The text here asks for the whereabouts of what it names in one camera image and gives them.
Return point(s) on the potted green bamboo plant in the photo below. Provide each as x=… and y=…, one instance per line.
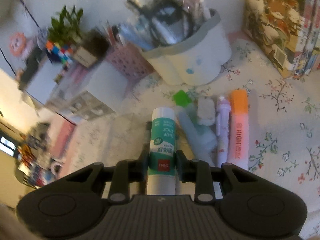
x=65, y=28

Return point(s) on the framed calligraphy sign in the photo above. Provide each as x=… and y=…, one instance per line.
x=84, y=57

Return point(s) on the pink lion plush toy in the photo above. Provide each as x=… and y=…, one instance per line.
x=17, y=44

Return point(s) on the illustrated book box set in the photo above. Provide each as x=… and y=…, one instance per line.
x=281, y=29

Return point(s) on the purple floral pen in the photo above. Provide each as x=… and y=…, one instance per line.
x=222, y=129

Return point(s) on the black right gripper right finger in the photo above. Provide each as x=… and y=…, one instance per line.
x=199, y=173

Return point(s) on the green cap clear marker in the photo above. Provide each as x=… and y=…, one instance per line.
x=181, y=98

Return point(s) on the black magnifying glass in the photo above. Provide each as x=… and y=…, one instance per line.
x=169, y=23

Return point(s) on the orange pink highlighter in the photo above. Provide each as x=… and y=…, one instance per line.
x=239, y=129

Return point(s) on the white eraser block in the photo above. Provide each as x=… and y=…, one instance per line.
x=206, y=111

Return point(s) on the white flower-shaped pen holder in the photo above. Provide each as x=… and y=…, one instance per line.
x=195, y=61

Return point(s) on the pink flat box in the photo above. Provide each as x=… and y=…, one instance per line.
x=60, y=132

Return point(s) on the green white glue stick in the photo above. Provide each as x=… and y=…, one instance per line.
x=161, y=178

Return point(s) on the white desktop drawer organizer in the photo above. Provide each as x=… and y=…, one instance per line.
x=77, y=92

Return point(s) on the pink perforated pen cup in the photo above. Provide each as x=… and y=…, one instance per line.
x=128, y=61

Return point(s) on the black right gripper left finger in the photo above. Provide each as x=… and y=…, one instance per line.
x=126, y=172

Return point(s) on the light blue correction tape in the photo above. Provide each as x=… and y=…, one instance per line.
x=201, y=139

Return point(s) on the colourful cube puzzle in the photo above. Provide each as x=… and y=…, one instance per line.
x=59, y=54

